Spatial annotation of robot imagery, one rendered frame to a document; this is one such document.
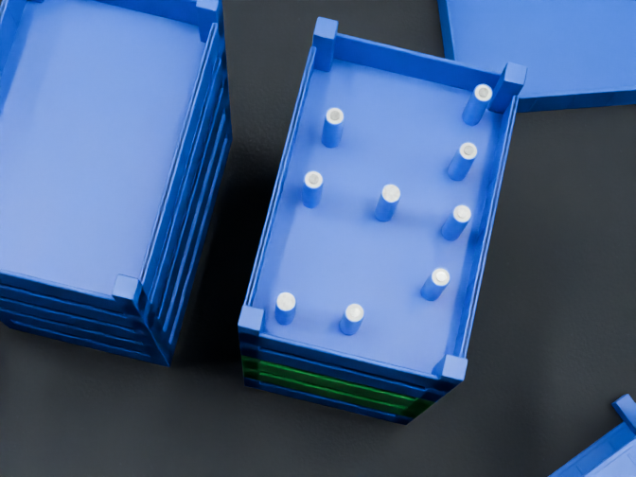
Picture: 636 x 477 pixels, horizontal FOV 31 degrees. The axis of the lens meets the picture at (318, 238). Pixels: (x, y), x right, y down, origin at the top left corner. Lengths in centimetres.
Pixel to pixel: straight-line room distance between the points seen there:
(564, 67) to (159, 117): 62
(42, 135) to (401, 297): 38
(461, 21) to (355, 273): 55
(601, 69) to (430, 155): 48
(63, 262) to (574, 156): 70
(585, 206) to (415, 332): 47
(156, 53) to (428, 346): 39
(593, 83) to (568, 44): 6
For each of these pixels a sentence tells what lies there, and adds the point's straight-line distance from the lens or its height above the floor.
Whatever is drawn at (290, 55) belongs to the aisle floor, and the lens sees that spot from 149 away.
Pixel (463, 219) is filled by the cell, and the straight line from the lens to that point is 103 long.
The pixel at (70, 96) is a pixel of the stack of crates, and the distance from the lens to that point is 113.
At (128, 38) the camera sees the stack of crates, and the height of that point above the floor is 32.
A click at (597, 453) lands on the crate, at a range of 142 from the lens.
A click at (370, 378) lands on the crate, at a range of 108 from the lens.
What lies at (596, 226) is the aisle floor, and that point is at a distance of 147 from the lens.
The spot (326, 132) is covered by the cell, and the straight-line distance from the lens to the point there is 106.
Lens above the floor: 136
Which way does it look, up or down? 75 degrees down
